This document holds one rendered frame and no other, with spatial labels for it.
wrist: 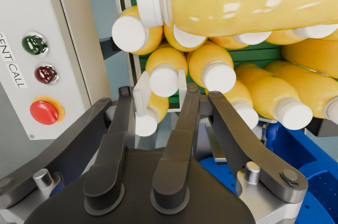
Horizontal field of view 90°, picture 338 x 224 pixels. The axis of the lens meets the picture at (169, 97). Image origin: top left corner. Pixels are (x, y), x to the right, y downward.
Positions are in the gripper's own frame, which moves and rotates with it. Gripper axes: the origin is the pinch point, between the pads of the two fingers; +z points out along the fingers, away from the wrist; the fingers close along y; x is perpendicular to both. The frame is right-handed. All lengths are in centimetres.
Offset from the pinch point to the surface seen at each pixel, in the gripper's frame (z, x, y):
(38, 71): 0.4, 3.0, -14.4
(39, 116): 0.4, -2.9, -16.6
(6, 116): 112, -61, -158
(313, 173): 50, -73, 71
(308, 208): 2.4, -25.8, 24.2
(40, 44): 0.9, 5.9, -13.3
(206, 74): 2.1, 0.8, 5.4
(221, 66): 2.0, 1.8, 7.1
